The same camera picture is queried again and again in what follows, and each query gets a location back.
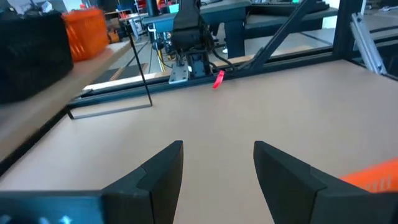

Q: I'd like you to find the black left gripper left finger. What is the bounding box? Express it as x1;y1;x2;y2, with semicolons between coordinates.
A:
101;139;185;224

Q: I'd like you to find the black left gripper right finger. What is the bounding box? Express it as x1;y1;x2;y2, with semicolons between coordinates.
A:
252;140;371;224

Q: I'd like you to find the orange plastic basket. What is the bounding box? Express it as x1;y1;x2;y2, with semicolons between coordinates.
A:
340;157;398;194
61;7;110;62

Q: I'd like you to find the black plastic basket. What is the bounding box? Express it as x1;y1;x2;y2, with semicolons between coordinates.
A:
0;11;72;63
0;46;75;104

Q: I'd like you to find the wooden shelf with black legs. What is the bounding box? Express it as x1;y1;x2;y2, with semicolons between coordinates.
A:
0;23;154;177

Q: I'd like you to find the black hazard-striped floor mat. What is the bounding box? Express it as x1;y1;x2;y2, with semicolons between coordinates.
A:
91;63;149;85

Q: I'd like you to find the small red tag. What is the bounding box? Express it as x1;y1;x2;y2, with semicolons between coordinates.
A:
211;70;226;90

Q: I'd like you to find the silver aluminium strut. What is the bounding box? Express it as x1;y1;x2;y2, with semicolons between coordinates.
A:
350;12;389;76

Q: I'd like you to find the dark grey desk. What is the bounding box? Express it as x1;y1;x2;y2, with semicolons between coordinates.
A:
244;0;339;41

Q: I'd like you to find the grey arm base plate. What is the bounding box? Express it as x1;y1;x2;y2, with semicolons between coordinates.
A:
168;62;190;85

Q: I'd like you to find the yellow floor cable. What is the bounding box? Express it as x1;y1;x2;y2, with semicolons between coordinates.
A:
157;46;167;73

